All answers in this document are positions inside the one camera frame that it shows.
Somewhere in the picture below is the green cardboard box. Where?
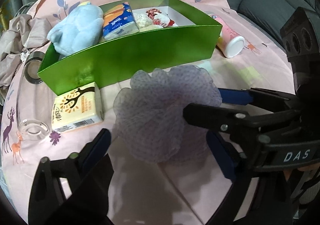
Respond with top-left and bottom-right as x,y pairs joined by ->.
38,0 -> 222,95

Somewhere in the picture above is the light blue plush toy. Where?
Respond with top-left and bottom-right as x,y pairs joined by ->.
47,3 -> 104,57

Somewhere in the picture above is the pink white wipes canister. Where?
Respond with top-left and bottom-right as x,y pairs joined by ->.
210,14 -> 245,59

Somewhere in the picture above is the crumpled beige pink cloth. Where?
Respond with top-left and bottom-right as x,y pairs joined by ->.
1,14 -> 52,89

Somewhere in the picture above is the clear glass bottle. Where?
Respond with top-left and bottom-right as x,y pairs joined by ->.
16,51 -> 50,141

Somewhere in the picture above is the person's right hand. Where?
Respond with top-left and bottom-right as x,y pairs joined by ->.
283,163 -> 320,180

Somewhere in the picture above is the red white knitted sock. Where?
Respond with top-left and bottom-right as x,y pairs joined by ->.
146,8 -> 175,28

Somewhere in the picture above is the blue orange tissue pack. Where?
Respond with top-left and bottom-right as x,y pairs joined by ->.
103,2 -> 139,41

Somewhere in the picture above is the yellow tissue pack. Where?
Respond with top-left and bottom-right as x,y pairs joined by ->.
52,82 -> 104,133

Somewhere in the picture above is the pink patterned tablecloth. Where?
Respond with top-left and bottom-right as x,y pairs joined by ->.
0,0 -> 298,225

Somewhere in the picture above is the yellow cream fluffy towel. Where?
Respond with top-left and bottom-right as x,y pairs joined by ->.
133,13 -> 163,32

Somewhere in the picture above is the purple mesh bath pouf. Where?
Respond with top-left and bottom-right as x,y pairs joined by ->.
113,65 -> 222,164

